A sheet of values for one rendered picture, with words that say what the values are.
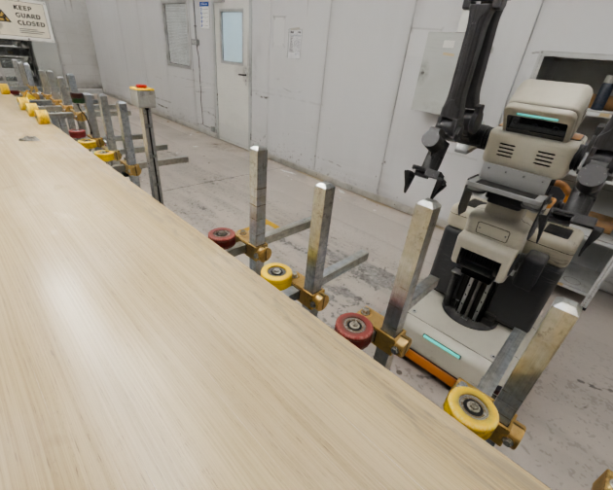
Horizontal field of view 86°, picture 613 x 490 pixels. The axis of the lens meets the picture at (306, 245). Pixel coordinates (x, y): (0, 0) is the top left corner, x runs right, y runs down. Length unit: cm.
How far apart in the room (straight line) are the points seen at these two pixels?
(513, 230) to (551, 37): 205
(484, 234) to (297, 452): 120
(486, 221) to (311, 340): 102
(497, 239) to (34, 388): 146
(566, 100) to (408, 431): 110
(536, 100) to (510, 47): 201
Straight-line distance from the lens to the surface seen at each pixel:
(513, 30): 337
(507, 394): 74
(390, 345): 80
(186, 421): 58
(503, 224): 150
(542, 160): 143
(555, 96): 138
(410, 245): 67
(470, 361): 175
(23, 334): 81
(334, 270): 103
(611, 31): 324
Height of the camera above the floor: 139
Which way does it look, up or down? 30 degrees down
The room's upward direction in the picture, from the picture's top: 6 degrees clockwise
